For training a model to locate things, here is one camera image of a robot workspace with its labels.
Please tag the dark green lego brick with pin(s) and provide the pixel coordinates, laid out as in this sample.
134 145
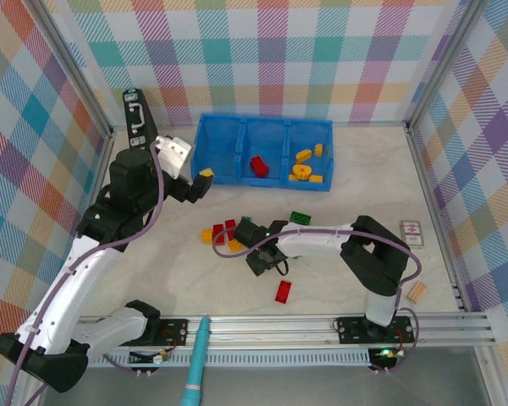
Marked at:
301 217

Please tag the round yellow lego piece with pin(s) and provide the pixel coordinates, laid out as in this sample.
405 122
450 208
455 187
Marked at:
302 172

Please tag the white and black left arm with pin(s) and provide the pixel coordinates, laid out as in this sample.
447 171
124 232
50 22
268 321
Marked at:
63 296

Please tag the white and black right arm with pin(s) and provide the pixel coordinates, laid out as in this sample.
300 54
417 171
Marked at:
313 241

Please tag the teal marker pen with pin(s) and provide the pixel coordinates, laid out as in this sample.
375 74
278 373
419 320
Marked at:
197 359

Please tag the small printed card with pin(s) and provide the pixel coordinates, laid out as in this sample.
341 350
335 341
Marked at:
412 234

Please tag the small wooden block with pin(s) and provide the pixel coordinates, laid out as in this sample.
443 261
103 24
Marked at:
417 292

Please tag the aluminium side rail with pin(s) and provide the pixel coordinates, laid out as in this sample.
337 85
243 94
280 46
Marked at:
106 152
431 199

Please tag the aluminium mounting rail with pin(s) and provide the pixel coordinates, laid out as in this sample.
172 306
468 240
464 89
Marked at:
279 334

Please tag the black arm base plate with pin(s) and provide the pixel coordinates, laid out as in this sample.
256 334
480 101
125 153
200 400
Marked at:
173 332
351 330

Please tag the aluminium frame post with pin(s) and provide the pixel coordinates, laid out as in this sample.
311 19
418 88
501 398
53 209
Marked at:
444 63
74 63

